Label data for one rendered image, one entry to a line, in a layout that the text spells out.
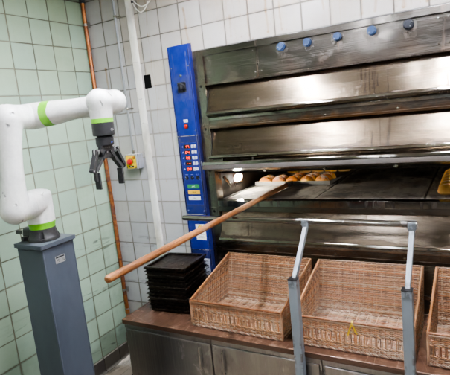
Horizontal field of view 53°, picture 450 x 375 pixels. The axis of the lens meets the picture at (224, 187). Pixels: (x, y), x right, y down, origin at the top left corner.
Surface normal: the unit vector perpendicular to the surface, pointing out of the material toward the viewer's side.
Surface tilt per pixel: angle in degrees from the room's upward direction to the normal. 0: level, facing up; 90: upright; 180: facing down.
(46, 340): 90
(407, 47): 90
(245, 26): 90
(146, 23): 90
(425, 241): 70
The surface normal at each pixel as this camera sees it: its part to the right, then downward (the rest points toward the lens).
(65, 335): 0.86, 0.00
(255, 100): -0.49, -0.15
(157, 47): -0.48, 0.19
